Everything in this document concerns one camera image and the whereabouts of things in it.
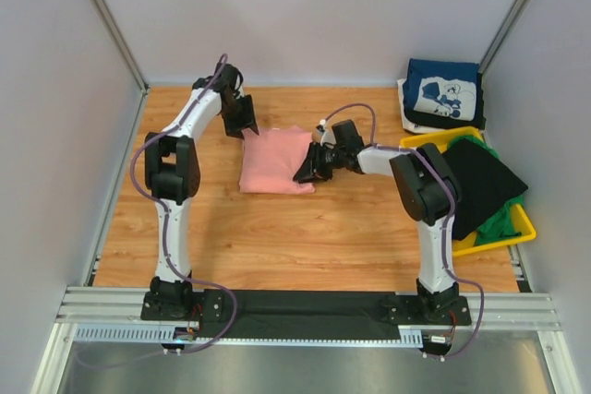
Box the aluminium frame rail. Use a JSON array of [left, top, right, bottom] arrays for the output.
[[55, 286, 561, 331]]

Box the navy printed folded t shirt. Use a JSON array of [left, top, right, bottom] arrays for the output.
[[402, 58, 481, 122]]

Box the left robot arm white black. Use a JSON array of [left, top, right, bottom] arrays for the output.
[[142, 55, 259, 321]]

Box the yellow plastic bin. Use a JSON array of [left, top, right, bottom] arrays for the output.
[[399, 126, 537, 257]]

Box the grey slotted cable duct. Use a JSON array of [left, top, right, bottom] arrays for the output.
[[72, 324, 424, 349]]

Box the green t shirt in bin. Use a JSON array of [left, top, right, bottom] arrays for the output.
[[450, 133, 527, 247]]

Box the pink t shirt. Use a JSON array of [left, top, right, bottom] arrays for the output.
[[238, 125, 315, 195]]

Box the black folded t shirt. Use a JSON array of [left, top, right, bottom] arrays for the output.
[[442, 138, 530, 242]]

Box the white folded t shirt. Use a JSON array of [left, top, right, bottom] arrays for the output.
[[397, 78, 441, 135]]

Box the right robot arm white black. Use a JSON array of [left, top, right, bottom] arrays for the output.
[[294, 120, 462, 324]]

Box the aluminium corner post right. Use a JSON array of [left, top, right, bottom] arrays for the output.
[[479, 0, 530, 76]]

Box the black folded shirt in stack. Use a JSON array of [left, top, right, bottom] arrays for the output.
[[403, 73, 486, 129]]

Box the aluminium corner post left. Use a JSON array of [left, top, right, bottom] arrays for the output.
[[90, 0, 149, 93]]

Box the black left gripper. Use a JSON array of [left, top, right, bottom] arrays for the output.
[[221, 95, 260, 141]]

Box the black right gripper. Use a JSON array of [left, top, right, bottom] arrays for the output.
[[292, 143, 345, 185]]

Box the aluminium corner post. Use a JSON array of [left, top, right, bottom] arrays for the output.
[[479, 0, 530, 76], [90, 0, 149, 93]]

